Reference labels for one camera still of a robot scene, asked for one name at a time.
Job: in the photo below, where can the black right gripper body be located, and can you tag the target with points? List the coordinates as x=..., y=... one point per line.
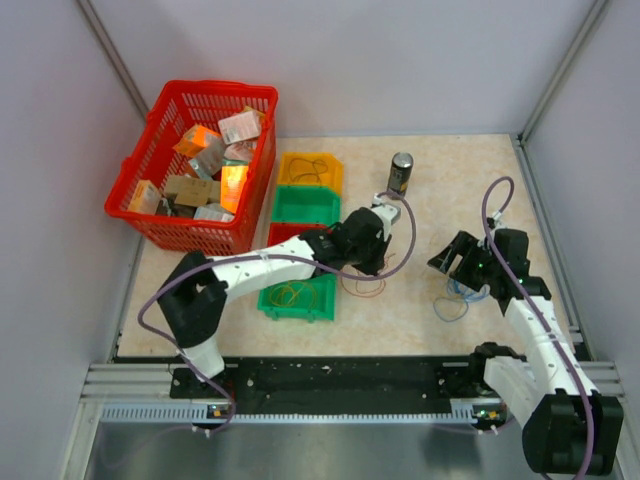
x=476, y=267

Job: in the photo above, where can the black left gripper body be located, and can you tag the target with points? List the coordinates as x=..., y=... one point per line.
x=367, y=258

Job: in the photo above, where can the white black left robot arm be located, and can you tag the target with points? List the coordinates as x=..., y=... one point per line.
x=200, y=287

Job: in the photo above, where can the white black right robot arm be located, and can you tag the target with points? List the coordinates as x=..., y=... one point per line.
x=567, y=424

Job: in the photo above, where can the green plastic bin lower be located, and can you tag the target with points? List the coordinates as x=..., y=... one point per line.
x=310, y=300

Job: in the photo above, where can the green plastic bin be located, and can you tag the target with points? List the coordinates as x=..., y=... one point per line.
x=306, y=205
x=310, y=300

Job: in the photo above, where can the green plastic bin upper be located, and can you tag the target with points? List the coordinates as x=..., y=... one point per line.
x=306, y=205

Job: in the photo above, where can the red plastic bin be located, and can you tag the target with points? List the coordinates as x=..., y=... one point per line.
x=282, y=231

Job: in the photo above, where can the dark drink can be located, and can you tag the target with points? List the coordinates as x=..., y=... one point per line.
x=400, y=172

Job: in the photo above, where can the yellow plastic bin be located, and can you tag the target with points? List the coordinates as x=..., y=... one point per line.
x=313, y=169

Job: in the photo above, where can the bright orange box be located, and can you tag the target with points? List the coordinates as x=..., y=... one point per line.
x=233, y=179

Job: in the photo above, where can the pink white box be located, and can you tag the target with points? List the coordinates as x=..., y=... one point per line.
x=240, y=127

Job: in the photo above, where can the red plastic basket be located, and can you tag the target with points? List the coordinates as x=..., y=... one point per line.
x=210, y=229

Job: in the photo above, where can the brown cardboard box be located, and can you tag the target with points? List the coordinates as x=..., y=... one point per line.
x=195, y=192

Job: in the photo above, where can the yellow box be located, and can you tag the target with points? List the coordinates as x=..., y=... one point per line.
x=146, y=198

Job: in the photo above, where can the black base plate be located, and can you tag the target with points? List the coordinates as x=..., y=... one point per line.
x=342, y=385

